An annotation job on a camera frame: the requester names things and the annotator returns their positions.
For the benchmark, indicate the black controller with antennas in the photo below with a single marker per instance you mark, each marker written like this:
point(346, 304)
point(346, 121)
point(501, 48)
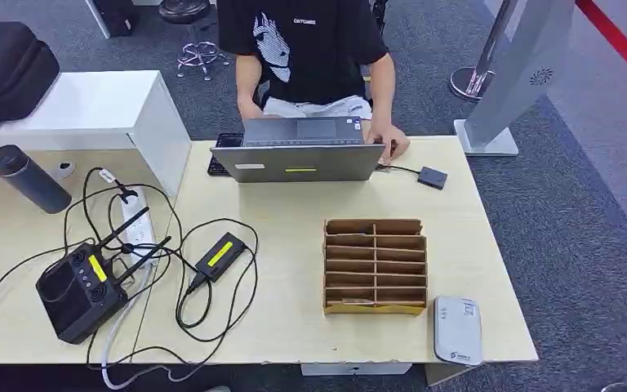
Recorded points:
point(78, 295)

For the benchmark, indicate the white card reader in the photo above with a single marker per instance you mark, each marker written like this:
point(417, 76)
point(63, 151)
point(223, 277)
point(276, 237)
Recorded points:
point(458, 330)

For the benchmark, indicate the black plug with white tag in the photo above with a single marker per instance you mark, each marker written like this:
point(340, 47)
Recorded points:
point(123, 190)

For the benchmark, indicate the black soft carry case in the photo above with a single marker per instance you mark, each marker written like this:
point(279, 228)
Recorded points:
point(5, 70)

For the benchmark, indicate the card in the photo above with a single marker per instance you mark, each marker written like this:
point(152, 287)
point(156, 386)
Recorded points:
point(351, 302)

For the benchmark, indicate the black box with yellow label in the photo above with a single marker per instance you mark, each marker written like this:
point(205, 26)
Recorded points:
point(220, 257)

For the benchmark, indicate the small black adapter box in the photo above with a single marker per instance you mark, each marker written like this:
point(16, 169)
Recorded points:
point(432, 177)

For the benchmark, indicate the black cylindrical flask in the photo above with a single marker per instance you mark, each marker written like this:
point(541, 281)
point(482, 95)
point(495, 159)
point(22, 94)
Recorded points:
point(29, 178)

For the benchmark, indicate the person's left hand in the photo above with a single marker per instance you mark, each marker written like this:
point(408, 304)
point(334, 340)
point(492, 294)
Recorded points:
point(390, 139)

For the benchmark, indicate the silver kiosk stand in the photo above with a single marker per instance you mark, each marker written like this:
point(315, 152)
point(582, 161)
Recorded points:
point(519, 65)

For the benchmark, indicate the chrome stanchion post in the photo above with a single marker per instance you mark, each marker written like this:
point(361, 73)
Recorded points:
point(473, 81)

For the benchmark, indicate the pale wooden desk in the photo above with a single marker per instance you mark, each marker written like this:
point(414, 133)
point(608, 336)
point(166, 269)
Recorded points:
point(10, 243)
point(302, 216)

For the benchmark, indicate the person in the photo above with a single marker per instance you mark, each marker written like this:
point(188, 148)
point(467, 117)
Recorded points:
point(313, 54)

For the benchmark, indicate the white round puck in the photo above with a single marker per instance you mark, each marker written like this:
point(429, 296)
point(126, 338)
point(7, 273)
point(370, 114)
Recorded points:
point(63, 169)

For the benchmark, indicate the wooden card box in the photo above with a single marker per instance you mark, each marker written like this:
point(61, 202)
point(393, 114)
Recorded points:
point(375, 268)

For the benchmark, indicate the black keyboard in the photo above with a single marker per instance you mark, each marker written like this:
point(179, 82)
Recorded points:
point(221, 157)

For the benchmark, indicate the black stool with chrome base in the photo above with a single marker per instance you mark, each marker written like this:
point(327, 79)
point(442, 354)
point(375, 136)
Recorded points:
point(186, 11)

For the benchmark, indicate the white raised desk shelf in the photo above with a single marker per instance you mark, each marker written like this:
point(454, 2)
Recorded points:
point(97, 108)

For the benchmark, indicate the white power strip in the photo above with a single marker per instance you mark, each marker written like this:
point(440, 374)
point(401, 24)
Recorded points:
point(139, 227)

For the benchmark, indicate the grey laptop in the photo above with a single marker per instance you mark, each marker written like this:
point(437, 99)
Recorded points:
point(297, 159)

